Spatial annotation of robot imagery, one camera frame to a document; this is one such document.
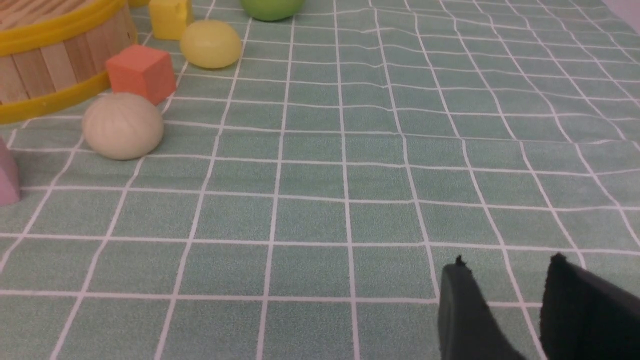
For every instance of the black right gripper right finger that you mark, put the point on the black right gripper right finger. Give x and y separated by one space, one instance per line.
585 317

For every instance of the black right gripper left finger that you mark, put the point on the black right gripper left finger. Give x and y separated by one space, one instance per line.
467 328

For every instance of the pale yellow bun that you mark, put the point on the pale yellow bun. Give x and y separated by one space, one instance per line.
211 44

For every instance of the white bun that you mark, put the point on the white bun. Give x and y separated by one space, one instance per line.
122 126

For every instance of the bamboo steamer tray yellow rim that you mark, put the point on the bamboo steamer tray yellow rim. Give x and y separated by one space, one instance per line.
53 53

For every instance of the green checkered tablecloth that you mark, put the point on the green checkered tablecloth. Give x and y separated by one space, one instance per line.
303 201

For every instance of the green bun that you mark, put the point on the green bun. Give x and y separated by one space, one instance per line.
271 10

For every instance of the orange foam cube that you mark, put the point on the orange foam cube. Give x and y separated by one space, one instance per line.
143 71

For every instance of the yellow foam cube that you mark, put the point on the yellow foam cube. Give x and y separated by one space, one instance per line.
170 18

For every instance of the pink foam block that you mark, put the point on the pink foam block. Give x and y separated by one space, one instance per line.
10 192

